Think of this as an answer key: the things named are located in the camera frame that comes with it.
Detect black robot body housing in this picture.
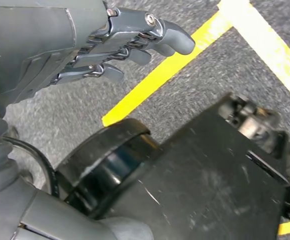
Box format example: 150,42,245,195
54,92,290,240

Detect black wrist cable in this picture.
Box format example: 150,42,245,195
2,135,59,200

